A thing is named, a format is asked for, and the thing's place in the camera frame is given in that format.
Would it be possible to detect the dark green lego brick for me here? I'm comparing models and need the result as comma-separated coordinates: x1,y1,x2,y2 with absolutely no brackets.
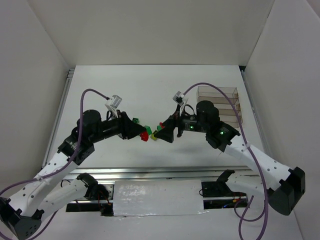
132,117,140,124

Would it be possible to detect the yellow-green sloped lego brick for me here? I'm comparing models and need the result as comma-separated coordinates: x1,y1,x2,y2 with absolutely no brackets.
151,134,158,141

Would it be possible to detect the red rounded lego brick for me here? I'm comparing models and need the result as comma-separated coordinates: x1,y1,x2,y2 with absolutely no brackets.
139,131,149,142

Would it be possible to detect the small green lego brick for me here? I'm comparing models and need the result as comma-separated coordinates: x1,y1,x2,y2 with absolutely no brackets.
144,125,153,135

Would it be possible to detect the red rectangular lego brick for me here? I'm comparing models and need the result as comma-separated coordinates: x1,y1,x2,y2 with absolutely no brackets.
159,122,165,129

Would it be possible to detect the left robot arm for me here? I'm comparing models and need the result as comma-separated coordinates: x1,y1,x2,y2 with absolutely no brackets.
0,110,146,240

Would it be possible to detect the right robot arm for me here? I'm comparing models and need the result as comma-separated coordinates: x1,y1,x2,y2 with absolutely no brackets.
155,100,306,216

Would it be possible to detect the clear compartment container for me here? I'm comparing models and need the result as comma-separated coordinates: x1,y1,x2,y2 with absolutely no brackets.
197,85,243,129

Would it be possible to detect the silver foil panel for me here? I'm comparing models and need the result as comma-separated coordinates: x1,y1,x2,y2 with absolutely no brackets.
113,179,205,217

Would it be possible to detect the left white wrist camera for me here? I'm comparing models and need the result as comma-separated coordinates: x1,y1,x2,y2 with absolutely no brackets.
105,95,123,119

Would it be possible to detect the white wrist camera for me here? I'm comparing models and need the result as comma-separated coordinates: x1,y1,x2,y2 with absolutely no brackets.
105,95,123,119
172,91,189,116

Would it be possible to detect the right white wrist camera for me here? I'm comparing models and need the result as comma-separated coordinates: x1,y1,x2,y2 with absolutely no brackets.
172,91,189,116

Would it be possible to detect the aluminium front rail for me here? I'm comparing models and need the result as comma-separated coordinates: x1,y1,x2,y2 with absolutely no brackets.
63,166,257,182

